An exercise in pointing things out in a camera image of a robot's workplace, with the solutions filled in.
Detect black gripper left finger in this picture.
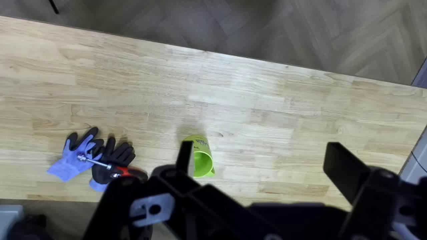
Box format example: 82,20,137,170
81,140,272,240

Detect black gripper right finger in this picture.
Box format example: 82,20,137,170
323,141,427,240

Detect green mug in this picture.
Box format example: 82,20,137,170
181,134,216,178

